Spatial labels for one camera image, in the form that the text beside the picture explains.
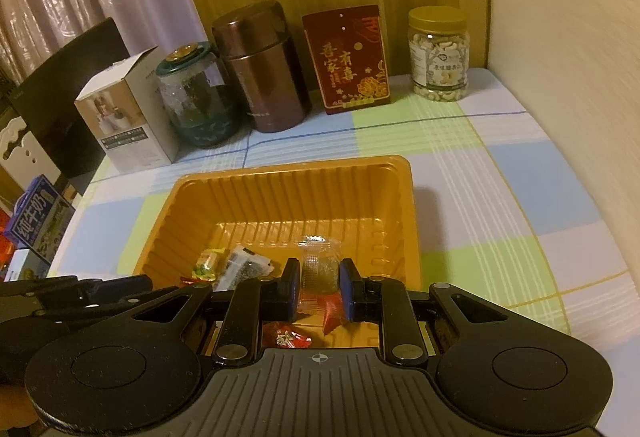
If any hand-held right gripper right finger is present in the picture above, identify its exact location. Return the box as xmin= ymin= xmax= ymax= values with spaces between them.
xmin=339 ymin=258 xmax=521 ymax=365

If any red gift box gold print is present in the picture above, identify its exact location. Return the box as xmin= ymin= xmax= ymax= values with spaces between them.
xmin=301 ymin=4 xmax=392 ymax=115

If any glass jar green lid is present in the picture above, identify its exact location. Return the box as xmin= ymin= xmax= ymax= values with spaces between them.
xmin=155 ymin=42 xmax=240 ymax=149

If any red bag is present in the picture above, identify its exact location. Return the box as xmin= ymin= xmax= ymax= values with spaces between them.
xmin=0 ymin=210 xmax=21 ymax=268

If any white cardboard product box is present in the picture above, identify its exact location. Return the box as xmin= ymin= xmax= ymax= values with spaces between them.
xmin=74 ymin=46 xmax=181 ymax=173

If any black flat panel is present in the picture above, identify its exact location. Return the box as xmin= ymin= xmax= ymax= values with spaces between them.
xmin=10 ymin=17 xmax=132 ymax=180

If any orange plastic tray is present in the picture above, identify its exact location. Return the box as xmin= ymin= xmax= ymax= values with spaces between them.
xmin=132 ymin=154 xmax=425 ymax=350

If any brown metal canister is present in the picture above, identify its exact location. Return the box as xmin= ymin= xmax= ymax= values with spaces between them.
xmin=211 ymin=0 xmax=312 ymax=134

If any clear snack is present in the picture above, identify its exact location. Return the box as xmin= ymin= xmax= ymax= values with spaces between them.
xmin=295 ymin=234 xmax=343 ymax=315

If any checked tablecloth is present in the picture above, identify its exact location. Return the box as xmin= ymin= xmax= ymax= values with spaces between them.
xmin=47 ymin=67 xmax=640 ymax=368

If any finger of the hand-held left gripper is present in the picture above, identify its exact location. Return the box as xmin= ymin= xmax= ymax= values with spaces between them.
xmin=95 ymin=273 xmax=154 ymax=302

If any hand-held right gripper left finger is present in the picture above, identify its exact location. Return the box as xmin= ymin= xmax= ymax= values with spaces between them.
xmin=115 ymin=258 xmax=302 ymax=365

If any blue milk carton box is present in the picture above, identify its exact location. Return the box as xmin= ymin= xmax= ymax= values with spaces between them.
xmin=5 ymin=174 xmax=76 ymax=268

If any white box yellow print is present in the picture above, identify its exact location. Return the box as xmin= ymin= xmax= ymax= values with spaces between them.
xmin=0 ymin=247 xmax=51 ymax=283

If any yellow green candy packet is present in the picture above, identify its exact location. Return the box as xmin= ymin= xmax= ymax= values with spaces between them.
xmin=192 ymin=248 xmax=228 ymax=282

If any red candy packet white print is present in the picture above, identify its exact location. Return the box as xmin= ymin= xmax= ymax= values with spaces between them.
xmin=262 ymin=321 xmax=312 ymax=349

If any white wooden chair back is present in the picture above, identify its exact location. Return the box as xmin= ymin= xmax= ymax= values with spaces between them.
xmin=0 ymin=114 xmax=48 ymax=180

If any grey snack packet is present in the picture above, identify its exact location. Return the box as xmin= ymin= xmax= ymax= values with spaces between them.
xmin=212 ymin=244 xmax=275 ymax=292

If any nut jar gold lid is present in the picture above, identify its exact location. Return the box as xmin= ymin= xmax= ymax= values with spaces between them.
xmin=407 ymin=6 xmax=470 ymax=102

